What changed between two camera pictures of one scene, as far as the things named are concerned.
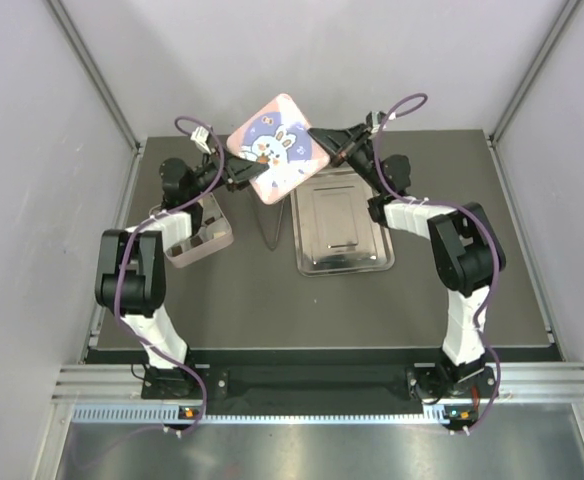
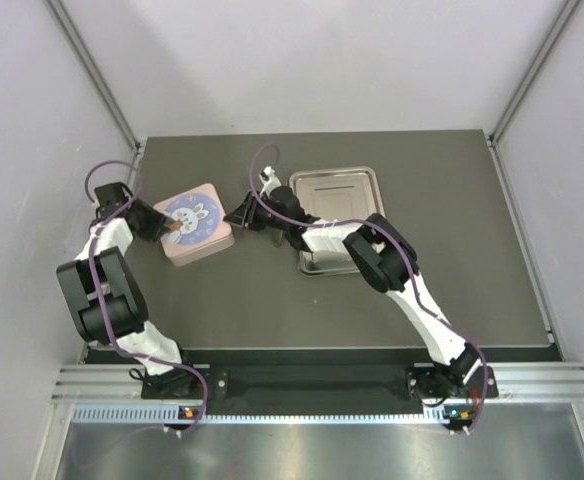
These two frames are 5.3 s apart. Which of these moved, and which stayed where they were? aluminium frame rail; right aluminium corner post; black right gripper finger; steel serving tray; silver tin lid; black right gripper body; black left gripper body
Moved: black left gripper body; silver tin lid; black right gripper finger; black right gripper body
Stayed: steel serving tray; aluminium frame rail; right aluminium corner post
